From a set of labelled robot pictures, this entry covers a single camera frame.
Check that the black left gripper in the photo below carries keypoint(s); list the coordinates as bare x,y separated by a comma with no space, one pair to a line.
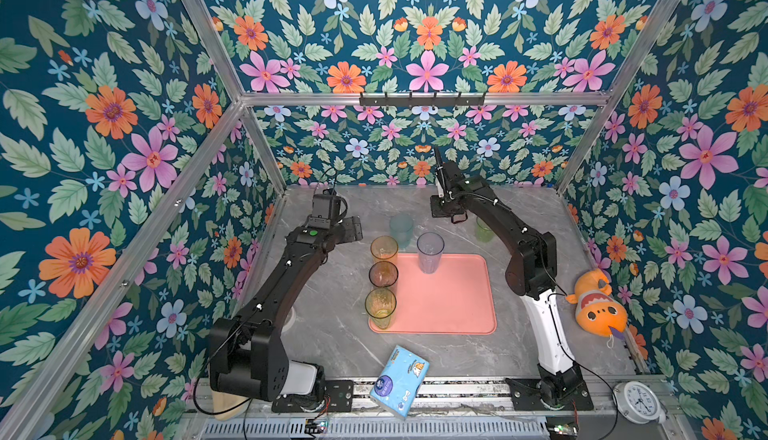
352,228

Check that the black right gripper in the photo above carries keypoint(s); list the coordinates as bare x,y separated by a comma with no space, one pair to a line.
436,212

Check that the blue transparent cup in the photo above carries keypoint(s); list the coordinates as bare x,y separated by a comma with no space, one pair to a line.
430,246

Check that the green short cup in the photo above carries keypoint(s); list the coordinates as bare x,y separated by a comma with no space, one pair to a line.
483,233

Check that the teal frosted cup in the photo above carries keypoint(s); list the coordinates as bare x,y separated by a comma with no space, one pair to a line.
401,228

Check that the yellow plastic cup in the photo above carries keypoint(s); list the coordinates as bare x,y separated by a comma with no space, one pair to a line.
384,249

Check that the dark grey plastic cup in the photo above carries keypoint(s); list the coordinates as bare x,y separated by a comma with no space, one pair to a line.
383,274

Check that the light green tall cup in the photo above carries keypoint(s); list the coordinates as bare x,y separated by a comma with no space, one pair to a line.
380,306

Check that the pink plastic tray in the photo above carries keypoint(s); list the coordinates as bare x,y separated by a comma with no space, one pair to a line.
455,300

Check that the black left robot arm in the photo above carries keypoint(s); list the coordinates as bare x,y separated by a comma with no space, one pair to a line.
246,353

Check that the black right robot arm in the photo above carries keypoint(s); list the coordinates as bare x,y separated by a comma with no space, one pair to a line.
530,274

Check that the blue tissue pack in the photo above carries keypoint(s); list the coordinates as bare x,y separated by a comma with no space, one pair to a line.
397,386

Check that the orange fish plush toy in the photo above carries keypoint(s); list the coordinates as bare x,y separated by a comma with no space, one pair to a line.
596,311

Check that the beige sponge block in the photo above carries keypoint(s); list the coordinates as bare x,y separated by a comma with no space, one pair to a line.
227,406

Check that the white alarm clock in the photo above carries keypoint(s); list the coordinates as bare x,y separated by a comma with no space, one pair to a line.
638,404

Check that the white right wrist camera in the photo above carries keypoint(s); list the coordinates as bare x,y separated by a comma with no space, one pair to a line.
439,174

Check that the black hook rail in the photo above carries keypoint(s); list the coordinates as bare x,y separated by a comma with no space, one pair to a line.
408,100

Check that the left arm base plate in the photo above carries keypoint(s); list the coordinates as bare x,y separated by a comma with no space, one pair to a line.
335,396

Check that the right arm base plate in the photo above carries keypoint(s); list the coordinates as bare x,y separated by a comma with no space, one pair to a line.
537,395

